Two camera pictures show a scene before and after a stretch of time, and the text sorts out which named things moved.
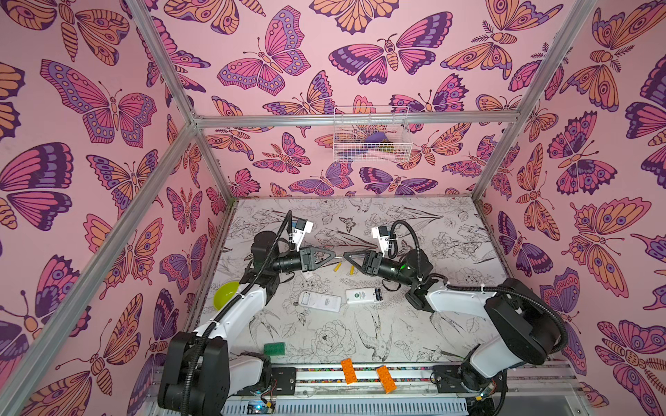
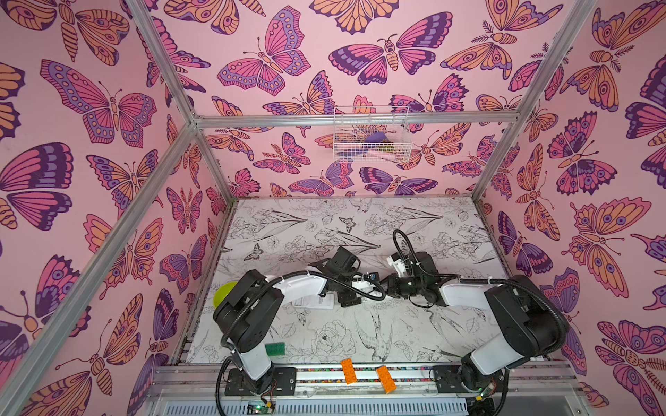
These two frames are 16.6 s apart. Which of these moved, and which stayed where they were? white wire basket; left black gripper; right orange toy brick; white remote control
Moved: left black gripper
Stayed: white wire basket; white remote control; right orange toy brick
